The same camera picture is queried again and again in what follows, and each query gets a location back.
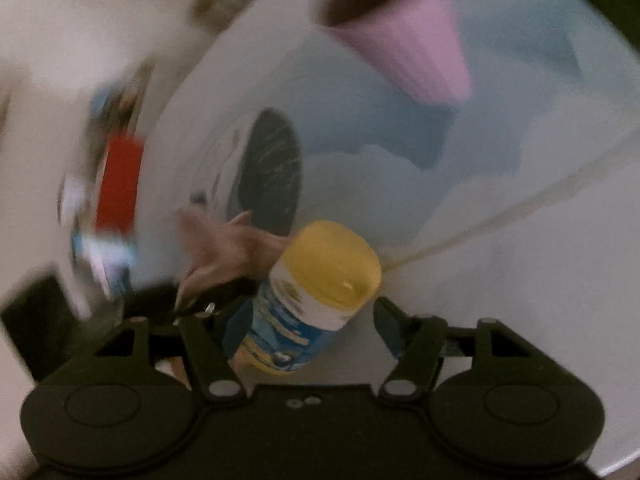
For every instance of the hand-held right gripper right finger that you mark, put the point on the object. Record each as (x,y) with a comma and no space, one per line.
(391,327)

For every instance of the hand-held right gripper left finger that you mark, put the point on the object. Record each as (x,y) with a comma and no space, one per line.
(234,327)

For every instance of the yellow-lid wipes canister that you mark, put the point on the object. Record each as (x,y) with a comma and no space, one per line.
(320,280)

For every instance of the light blue plastic container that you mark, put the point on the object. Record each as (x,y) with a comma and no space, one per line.
(480,170)

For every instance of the person's left hand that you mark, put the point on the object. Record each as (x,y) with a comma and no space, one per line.
(225,250)

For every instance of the colourful packet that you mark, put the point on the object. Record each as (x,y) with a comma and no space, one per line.
(102,260)

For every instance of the red box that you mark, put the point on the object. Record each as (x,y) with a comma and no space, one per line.
(119,185)

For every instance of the black flat object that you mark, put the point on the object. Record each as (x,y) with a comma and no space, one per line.
(35,325)

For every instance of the dark round bowl white rim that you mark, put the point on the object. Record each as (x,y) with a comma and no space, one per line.
(270,175)

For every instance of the pink ribbed cup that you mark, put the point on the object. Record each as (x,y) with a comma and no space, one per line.
(400,35)

